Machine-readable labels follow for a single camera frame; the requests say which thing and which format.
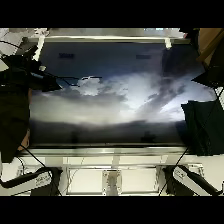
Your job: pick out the dark green garment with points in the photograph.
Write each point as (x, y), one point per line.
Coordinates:
(12, 116)

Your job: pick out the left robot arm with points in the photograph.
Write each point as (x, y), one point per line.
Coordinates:
(23, 71)

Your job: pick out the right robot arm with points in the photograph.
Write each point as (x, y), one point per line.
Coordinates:
(196, 180)

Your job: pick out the black garment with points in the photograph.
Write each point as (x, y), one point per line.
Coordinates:
(203, 130)

